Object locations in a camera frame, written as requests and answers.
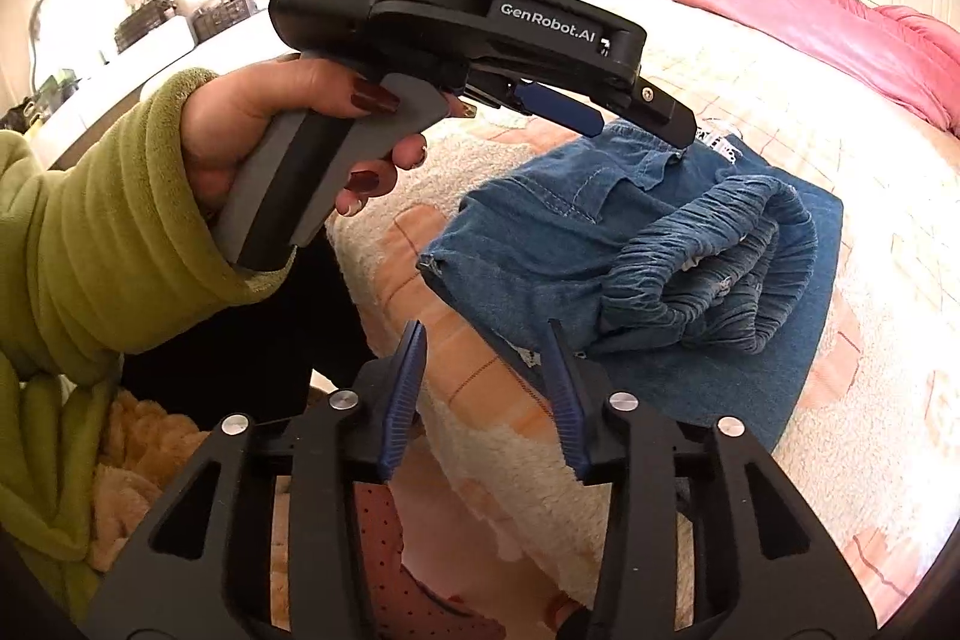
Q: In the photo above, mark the peach fluffy cloth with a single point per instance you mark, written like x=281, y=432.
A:
x=135, y=452

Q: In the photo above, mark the person's left forearm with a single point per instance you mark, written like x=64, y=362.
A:
x=97, y=235

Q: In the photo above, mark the green fleece jacket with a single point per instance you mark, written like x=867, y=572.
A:
x=45, y=460

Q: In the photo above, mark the cream orange printed blanket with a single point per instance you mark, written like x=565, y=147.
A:
x=862, y=310

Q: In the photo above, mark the dark wicker basket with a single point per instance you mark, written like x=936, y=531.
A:
x=146, y=25
x=221, y=16

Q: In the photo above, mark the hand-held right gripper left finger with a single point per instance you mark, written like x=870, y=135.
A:
x=401, y=400

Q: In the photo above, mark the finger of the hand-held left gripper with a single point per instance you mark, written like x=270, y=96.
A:
x=562, y=108
x=664, y=111

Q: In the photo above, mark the person's left hand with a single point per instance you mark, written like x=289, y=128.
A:
x=247, y=100

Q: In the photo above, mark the red perforated slipper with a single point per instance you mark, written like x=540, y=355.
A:
x=382, y=535

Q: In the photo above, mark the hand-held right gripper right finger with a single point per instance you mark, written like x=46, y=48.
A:
x=566, y=407

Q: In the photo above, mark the blue denim pants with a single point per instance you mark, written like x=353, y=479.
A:
x=637, y=220

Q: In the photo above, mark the white dresser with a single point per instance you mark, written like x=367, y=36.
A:
x=90, y=78

